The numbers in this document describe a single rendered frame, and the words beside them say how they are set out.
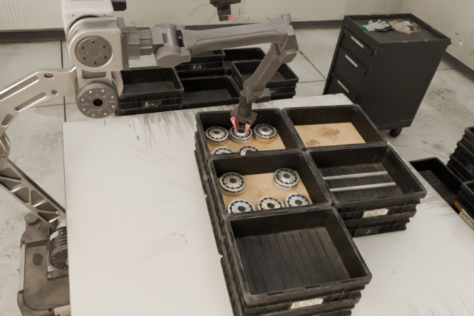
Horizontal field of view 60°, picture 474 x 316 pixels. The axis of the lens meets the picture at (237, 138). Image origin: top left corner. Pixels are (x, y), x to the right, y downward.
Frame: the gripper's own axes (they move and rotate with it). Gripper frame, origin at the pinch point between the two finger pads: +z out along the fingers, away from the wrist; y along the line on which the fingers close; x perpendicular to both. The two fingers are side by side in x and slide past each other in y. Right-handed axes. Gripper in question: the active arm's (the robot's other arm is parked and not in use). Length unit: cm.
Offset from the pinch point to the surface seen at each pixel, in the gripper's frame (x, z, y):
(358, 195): 8, 4, -56
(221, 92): -93, 50, 51
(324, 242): 38, 4, -50
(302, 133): -18.5, 4.1, -24.0
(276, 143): -4.8, 4.1, -15.9
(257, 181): 22.4, 4.0, -17.4
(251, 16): -284, 71, 106
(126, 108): -28, 39, 84
